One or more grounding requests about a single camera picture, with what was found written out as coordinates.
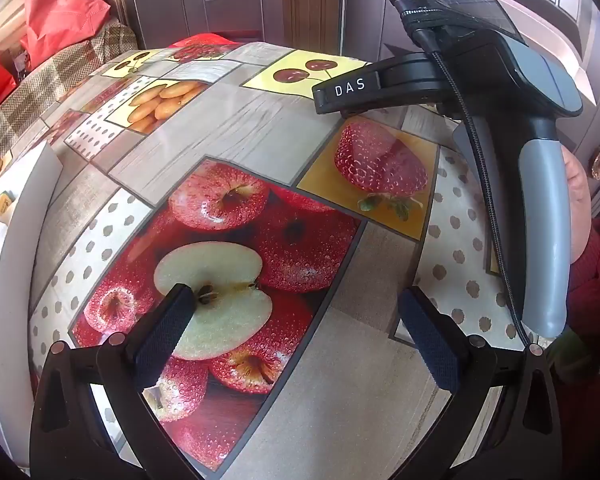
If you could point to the person's right hand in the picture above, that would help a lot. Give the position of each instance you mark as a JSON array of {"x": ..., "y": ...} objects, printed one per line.
[{"x": 577, "y": 195}]

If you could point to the red plastic bag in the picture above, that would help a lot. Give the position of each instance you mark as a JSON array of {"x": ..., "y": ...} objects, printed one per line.
[{"x": 205, "y": 39}]

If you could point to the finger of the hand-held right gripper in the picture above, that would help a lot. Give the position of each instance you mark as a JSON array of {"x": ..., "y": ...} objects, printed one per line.
[{"x": 322, "y": 101}]

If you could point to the white tray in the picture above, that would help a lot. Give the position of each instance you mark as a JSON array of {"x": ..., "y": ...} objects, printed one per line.
[{"x": 35, "y": 190}]

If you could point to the fruit print tablecloth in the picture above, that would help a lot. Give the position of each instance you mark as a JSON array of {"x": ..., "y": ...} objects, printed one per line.
[{"x": 220, "y": 125}]

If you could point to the plaid cloth cover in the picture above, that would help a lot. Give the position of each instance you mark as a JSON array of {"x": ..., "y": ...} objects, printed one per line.
[{"x": 45, "y": 80}]

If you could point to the red nonwoven bag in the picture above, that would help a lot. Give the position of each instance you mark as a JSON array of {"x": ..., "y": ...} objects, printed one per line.
[{"x": 65, "y": 15}]

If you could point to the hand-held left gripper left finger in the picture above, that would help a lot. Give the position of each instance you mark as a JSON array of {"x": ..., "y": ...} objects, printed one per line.
[{"x": 165, "y": 330}]

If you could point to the orange label packet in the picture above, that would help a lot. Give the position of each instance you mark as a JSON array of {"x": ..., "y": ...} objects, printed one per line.
[{"x": 0, "y": 205}]

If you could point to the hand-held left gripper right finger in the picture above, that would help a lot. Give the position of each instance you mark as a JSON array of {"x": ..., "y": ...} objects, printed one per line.
[{"x": 430, "y": 340}]

